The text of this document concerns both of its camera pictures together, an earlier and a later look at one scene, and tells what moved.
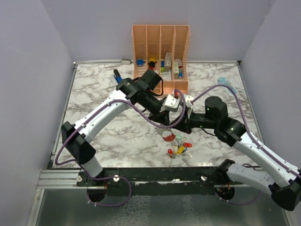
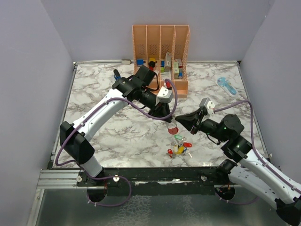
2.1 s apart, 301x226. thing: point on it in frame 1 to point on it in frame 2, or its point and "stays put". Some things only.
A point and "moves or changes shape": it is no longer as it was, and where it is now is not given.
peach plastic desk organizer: [164, 49] stays put
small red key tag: [170, 151] stays put
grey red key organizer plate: [169, 138] moves or changes shape
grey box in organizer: [168, 62] stays put
